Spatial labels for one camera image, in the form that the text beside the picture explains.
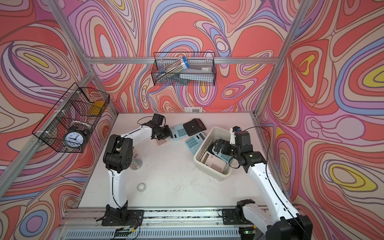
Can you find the dark maroon calculator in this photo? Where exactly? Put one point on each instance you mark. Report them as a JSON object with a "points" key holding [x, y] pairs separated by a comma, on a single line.
{"points": [[194, 127]]}

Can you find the pink calculator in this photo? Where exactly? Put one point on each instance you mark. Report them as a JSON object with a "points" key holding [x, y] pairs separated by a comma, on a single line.
{"points": [[213, 162]]}

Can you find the white pink-keyed calculator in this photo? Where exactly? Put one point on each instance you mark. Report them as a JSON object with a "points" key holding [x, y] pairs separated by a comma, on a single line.
{"points": [[162, 142]]}

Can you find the grey stapler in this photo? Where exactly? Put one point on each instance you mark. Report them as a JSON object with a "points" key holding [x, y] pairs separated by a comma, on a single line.
{"points": [[197, 75]]}

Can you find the black wire basket left wall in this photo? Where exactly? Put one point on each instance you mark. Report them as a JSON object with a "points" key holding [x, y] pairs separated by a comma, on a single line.
{"points": [[70, 110]]}

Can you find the white barcode label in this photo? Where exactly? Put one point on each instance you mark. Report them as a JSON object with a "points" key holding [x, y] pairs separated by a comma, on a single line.
{"points": [[193, 109]]}

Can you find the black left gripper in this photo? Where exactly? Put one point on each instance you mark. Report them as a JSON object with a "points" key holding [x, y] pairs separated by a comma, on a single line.
{"points": [[168, 132]]}

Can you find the black wire basket back wall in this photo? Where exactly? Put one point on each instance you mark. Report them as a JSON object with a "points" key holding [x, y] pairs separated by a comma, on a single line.
{"points": [[197, 60]]}

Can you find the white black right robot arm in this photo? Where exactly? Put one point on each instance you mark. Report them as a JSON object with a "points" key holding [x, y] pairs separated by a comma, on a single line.
{"points": [[283, 221]]}

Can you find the light blue calculator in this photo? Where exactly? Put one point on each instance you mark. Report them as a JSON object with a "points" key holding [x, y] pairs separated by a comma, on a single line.
{"points": [[178, 132], [194, 143], [218, 152]]}

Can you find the yellow sticky notes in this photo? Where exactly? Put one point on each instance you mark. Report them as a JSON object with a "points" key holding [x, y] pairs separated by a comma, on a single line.
{"points": [[95, 109]]}

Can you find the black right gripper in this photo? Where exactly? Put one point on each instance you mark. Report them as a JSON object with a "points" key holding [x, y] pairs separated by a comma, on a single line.
{"points": [[226, 144]]}

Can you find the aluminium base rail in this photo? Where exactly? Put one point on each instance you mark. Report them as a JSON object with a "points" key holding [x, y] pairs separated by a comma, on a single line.
{"points": [[163, 223]]}

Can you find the pencil tube blue cap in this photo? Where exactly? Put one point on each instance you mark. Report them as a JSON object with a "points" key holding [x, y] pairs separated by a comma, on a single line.
{"points": [[167, 69]]}

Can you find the white plastic storage box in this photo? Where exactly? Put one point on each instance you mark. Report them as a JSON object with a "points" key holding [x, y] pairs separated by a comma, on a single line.
{"points": [[215, 134]]}

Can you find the black wire basket wall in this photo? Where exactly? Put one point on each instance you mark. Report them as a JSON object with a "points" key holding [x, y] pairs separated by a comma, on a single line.
{"points": [[70, 110], [197, 60]]}

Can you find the black alarm clock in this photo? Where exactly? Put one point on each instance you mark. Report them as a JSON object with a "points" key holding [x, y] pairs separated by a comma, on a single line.
{"points": [[76, 138]]}

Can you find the clear tape roll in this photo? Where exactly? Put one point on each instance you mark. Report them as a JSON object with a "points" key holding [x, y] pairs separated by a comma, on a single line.
{"points": [[142, 187]]}

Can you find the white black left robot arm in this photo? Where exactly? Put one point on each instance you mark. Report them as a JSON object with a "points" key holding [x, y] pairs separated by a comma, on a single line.
{"points": [[118, 157]]}

